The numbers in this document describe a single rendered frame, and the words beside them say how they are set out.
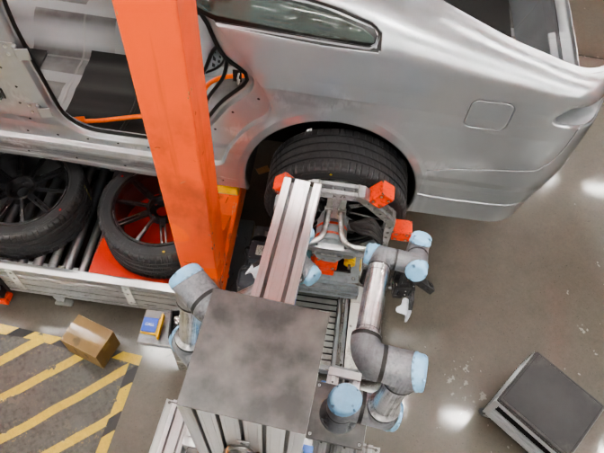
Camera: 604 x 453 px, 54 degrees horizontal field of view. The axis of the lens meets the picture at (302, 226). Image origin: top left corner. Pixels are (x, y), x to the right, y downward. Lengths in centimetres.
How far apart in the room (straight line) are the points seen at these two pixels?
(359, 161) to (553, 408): 153
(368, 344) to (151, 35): 106
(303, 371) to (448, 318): 244
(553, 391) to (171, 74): 237
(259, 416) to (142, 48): 97
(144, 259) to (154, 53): 162
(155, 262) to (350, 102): 132
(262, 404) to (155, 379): 222
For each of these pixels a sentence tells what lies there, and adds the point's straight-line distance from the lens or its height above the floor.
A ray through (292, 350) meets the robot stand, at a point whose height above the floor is 203.
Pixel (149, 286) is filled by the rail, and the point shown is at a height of 39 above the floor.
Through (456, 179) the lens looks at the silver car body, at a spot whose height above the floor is 105.
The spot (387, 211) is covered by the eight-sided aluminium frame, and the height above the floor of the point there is 98.
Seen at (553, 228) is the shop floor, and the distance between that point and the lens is 412.
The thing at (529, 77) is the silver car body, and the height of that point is 165.
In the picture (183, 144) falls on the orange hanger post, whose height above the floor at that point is 170.
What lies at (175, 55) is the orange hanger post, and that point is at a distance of 163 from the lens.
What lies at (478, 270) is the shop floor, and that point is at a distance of 377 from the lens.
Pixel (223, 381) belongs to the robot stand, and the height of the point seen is 203.
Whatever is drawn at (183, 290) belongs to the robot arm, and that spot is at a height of 144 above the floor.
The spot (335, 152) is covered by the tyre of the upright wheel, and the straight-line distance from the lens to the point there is 255.
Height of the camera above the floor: 315
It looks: 58 degrees down
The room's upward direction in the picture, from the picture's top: 6 degrees clockwise
